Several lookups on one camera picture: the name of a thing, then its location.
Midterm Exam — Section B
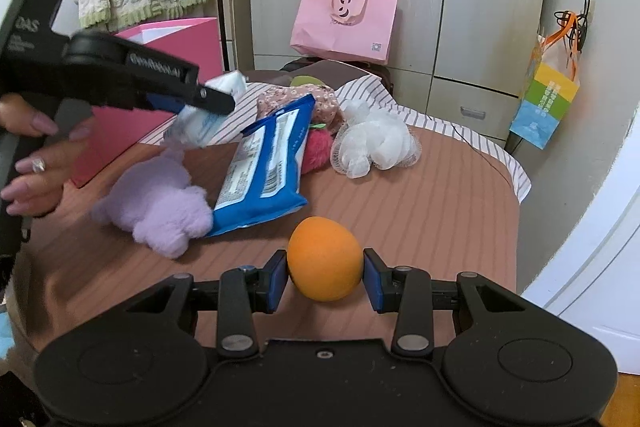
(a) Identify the light blue cloth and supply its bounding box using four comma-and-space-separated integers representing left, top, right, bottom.
0, 309, 16, 360

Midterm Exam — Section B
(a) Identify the colourful paper bag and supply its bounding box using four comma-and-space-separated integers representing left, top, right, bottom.
509, 9, 583, 151

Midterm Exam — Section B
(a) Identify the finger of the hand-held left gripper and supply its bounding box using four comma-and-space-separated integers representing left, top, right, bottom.
122, 44, 237, 115
134, 96, 187, 114

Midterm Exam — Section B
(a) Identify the pink fluffy toy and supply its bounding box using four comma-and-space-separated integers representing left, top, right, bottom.
299, 124, 335, 176

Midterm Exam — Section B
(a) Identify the purple plush toy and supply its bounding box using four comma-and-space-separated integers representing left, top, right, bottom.
91, 149, 215, 259

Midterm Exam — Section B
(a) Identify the blue wet wipes packet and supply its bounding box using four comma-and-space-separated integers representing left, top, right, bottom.
205, 93, 317, 239

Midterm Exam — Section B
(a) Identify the pink storage box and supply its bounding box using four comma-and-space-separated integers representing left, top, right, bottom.
70, 18, 224, 188

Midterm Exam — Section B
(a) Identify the person's left hand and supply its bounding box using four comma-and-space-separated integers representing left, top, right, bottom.
0, 94, 95, 219

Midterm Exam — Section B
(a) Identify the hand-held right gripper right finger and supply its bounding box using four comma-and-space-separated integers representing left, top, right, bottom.
362, 248, 533, 358

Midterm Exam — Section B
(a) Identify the orange black strap bundle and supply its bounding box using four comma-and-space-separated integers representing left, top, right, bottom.
552, 0, 593, 72

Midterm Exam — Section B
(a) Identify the white door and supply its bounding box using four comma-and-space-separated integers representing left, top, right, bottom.
520, 104, 640, 375

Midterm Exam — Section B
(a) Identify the striped bed sheet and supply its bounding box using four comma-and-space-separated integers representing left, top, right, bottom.
140, 74, 532, 204

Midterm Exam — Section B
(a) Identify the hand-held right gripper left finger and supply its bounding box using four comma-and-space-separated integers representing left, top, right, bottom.
117, 251, 289, 360

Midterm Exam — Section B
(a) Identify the orange ball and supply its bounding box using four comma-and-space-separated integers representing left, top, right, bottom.
286, 216, 365, 303

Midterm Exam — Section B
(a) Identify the pink tote bag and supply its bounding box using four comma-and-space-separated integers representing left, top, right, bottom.
290, 0, 401, 64

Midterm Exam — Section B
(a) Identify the white blue tissue pack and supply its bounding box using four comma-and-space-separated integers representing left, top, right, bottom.
162, 71, 248, 151

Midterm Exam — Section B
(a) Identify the brown blanket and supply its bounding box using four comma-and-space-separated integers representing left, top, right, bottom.
10, 127, 523, 358

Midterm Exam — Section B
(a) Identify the floral fabric pouch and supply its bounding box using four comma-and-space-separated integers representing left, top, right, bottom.
256, 84, 346, 128

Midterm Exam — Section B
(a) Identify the white mesh bath sponge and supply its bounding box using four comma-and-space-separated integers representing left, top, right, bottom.
330, 99, 422, 180

